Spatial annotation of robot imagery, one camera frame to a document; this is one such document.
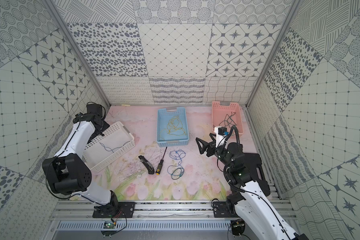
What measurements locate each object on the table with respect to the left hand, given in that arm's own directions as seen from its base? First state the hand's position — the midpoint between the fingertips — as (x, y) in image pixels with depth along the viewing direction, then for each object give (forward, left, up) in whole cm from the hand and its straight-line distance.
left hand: (101, 129), depth 84 cm
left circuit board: (-43, -12, -20) cm, 49 cm away
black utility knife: (-16, -28, -16) cm, 36 cm away
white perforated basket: (+5, -1, -18) cm, 19 cm away
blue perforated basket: (+16, -38, -19) cm, 46 cm away
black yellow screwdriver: (-16, -33, -17) cm, 41 cm away
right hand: (-8, -58, +5) cm, 59 cm away
